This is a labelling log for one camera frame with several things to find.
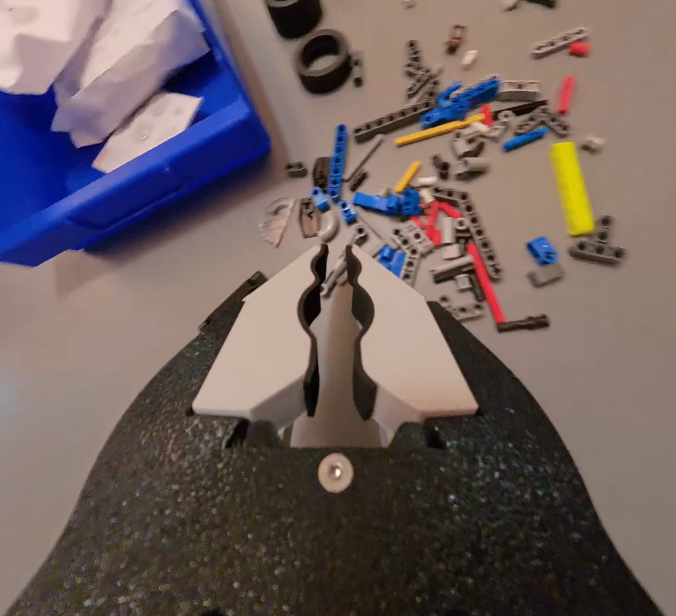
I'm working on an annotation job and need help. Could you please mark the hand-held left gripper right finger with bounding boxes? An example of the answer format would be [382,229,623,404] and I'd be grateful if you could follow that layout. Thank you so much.
[345,244,480,446]

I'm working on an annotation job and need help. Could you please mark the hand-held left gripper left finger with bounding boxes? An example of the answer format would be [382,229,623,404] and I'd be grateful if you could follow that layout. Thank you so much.
[192,244,329,430]

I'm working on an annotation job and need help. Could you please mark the light grey lego connector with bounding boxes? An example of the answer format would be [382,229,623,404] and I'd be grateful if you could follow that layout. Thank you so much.
[319,257,350,296]

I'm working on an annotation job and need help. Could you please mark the pile of lego pieces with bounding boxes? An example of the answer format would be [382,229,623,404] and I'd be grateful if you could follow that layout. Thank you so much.
[258,38,629,334]

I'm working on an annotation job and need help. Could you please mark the black rubber lego tire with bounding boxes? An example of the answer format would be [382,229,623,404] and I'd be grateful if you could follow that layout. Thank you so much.
[263,0,323,40]
[295,28,353,95]

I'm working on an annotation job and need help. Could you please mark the light grey lego beam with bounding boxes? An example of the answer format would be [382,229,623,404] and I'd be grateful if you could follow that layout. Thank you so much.
[532,27,590,58]

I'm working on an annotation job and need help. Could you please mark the blue plastic bin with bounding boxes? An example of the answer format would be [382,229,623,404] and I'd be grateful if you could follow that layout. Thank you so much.
[0,0,272,266]

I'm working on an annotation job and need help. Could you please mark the crumpled white paper bag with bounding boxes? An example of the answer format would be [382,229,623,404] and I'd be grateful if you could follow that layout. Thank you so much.
[51,0,211,147]
[0,0,114,95]
[91,92,204,174]

